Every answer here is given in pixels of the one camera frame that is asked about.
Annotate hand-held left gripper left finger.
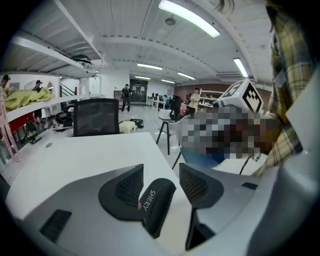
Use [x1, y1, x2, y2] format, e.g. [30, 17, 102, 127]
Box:
[6, 163, 171, 256]

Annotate gray chair with black legs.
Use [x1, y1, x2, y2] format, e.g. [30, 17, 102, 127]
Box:
[156, 117, 191, 156]

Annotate black stair railing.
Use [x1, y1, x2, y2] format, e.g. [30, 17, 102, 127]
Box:
[59, 82, 76, 97]

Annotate black double door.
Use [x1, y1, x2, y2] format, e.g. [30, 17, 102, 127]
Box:
[129, 79, 149, 103]

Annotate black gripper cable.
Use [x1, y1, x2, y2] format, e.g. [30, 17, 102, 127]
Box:
[239, 153, 253, 176]

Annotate person's right forearm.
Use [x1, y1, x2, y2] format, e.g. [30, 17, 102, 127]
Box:
[252, 117, 305, 178]

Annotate yellow cloth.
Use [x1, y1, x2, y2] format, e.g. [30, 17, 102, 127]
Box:
[3, 88, 53, 113]

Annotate yellow plaid shirt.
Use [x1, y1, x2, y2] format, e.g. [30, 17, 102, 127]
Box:
[264, 0, 317, 121]

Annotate blue chair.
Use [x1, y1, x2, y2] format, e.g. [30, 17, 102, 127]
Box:
[179, 146, 227, 169]

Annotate black mesh office chair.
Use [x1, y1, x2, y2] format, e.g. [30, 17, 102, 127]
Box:
[72, 98, 121, 138]

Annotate pink metal rack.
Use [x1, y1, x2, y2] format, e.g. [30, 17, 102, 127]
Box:
[0, 96, 22, 163]

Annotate white metal shelf rack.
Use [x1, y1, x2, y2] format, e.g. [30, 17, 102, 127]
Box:
[0, 32, 107, 181]

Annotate black floor bag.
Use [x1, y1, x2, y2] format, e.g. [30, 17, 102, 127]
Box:
[129, 117, 145, 128]

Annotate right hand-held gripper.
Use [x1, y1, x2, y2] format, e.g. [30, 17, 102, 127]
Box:
[189, 77, 265, 142]

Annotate black object with lettering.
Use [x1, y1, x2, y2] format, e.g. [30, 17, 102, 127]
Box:
[138, 177, 178, 240]

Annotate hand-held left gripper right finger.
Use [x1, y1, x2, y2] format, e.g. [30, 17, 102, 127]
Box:
[178, 162, 262, 251]

